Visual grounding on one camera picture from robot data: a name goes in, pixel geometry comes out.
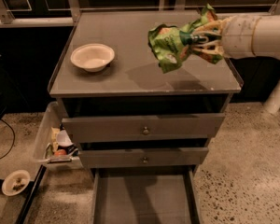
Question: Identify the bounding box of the white pipe leg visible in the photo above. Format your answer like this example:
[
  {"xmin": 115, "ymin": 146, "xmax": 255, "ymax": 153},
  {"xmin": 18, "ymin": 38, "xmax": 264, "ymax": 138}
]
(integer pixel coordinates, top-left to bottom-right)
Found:
[{"xmin": 263, "ymin": 79, "xmax": 280, "ymax": 114}]

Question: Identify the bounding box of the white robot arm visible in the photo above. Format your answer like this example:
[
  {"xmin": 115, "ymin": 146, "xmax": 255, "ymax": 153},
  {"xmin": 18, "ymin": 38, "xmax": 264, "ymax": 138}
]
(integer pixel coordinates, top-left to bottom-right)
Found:
[{"xmin": 191, "ymin": 15, "xmax": 280, "ymax": 60}]

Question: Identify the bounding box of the grey top drawer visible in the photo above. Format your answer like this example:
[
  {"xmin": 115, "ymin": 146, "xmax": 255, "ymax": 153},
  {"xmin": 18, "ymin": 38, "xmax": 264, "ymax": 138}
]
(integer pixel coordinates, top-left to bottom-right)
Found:
[{"xmin": 62, "ymin": 113, "xmax": 225, "ymax": 143}]

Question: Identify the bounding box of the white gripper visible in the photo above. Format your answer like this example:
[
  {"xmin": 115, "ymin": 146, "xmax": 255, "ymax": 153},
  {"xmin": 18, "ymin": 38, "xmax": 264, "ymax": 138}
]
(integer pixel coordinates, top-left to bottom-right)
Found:
[{"xmin": 191, "ymin": 15, "xmax": 259, "ymax": 59}]

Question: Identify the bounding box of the white bowl on counter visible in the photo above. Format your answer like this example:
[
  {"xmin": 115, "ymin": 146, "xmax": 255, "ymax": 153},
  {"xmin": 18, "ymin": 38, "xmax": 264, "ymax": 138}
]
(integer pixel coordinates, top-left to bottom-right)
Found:
[{"xmin": 70, "ymin": 44, "xmax": 115, "ymax": 72}]

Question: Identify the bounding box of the grey bottom drawer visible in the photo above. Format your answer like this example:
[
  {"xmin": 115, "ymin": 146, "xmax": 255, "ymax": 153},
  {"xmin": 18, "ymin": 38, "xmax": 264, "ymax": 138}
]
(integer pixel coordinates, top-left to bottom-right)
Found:
[{"xmin": 91, "ymin": 166, "xmax": 203, "ymax": 224}]

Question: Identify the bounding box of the green rice chip bag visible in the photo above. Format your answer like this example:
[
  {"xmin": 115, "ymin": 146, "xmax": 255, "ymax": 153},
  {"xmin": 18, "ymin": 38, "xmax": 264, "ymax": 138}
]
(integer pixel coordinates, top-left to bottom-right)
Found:
[{"xmin": 148, "ymin": 4, "xmax": 223, "ymax": 73}]

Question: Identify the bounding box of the clear plastic storage bin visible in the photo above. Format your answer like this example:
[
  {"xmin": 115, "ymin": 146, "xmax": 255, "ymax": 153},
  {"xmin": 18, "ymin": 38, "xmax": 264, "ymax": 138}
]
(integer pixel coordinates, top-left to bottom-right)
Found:
[{"xmin": 33, "ymin": 102, "xmax": 82, "ymax": 171}]

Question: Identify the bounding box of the white bowl on floor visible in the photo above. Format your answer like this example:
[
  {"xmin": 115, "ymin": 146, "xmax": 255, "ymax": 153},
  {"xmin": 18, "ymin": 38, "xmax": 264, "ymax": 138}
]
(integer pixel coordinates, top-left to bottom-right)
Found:
[{"xmin": 2, "ymin": 170, "xmax": 30, "ymax": 196}]

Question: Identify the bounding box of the grey drawer cabinet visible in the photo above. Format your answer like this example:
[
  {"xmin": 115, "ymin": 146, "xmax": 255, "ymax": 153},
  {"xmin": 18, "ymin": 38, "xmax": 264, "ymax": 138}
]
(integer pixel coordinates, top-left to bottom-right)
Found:
[{"xmin": 47, "ymin": 10, "xmax": 245, "ymax": 224}]

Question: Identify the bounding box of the white cup in bin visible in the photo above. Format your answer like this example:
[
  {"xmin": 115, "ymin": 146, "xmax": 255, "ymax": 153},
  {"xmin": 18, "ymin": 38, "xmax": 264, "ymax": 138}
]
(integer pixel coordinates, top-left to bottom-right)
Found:
[{"xmin": 56, "ymin": 130, "xmax": 73, "ymax": 147}]

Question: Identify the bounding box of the grey middle drawer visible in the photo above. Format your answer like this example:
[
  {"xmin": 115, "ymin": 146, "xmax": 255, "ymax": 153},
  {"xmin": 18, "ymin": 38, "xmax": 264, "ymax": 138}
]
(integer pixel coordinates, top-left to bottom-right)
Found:
[{"xmin": 79, "ymin": 147, "xmax": 208, "ymax": 168}]

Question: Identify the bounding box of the red item in bin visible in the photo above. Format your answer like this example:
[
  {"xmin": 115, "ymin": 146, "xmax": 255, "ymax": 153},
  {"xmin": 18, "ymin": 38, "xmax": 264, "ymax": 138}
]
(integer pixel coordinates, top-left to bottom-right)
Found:
[{"xmin": 54, "ymin": 149, "xmax": 67, "ymax": 157}]

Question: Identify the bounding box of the black cable on floor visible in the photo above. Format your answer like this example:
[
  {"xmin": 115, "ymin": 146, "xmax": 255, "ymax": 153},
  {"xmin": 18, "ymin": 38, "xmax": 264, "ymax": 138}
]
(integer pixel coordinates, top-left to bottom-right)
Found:
[{"xmin": 0, "ymin": 115, "xmax": 16, "ymax": 165}]

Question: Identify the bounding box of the grey drawer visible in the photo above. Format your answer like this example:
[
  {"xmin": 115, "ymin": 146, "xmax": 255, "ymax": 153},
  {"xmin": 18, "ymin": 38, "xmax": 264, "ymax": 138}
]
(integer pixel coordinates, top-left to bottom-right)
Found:
[
  {"xmin": 62, "ymin": 113, "xmax": 225, "ymax": 143},
  {"xmin": 79, "ymin": 147, "xmax": 208, "ymax": 168},
  {"xmin": 91, "ymin": 166, "xmax": 203, "ymax": 224}
]

